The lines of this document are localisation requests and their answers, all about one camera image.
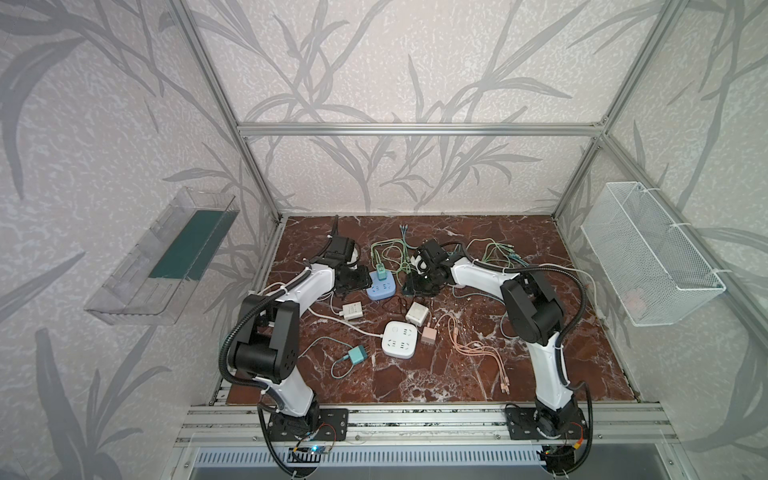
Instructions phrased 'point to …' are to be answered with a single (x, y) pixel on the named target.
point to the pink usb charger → (428, 336)
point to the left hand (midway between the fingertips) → (371, 272)
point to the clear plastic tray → (156, 275)
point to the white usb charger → (416, 313)
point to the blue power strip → (381, 289)
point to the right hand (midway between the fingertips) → (407, 282)
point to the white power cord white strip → (345, 323)
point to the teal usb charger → (357, 354)
